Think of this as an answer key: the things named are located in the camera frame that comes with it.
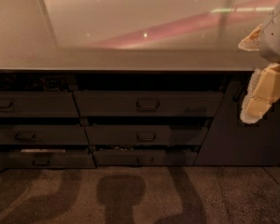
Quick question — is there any white strip in bottom drawer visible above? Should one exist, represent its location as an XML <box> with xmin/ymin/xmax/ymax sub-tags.
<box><xmin>21</xmin><ymin>149</ymin><xmax>66</xmax><ymax>154</ymax></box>

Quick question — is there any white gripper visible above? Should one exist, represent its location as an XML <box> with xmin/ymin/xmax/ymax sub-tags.
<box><xmin>238</xmin><ymin>2</ymin><xmax>280</xmax><ymax>124</ymax></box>

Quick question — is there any dark object in left drawer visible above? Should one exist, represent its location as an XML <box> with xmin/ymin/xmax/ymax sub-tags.
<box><xmin>42</xmin><ymin>77</ymin><xmax>63</xmax><ymax>91</ymax></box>

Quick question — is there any grey drawer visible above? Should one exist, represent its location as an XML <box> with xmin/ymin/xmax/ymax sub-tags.
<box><xmin>0</xmin><ymin>91</ymin><xmax>78</xmax><ymax>118</ymax></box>
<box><xmin>93</xmin><ymin>150</ymin><xmax>197</xmax><ymax>166</ymax></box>
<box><xmin>74</xmin><ymin>91</ymin><xmax>223</xmax><ymax>117</ymax></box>
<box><xmin>0</xmin><ymin>125</ymin><xmax>88</xmax><ymax>145</ymax></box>
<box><xmin>0</xmin><ymin>149</ymin><xmax>96</xmax><ymax>169</ymax></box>
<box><xmin>86</xmin><ymin>125</ymin><xmax>208</xmax><ymax>146</ymax></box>

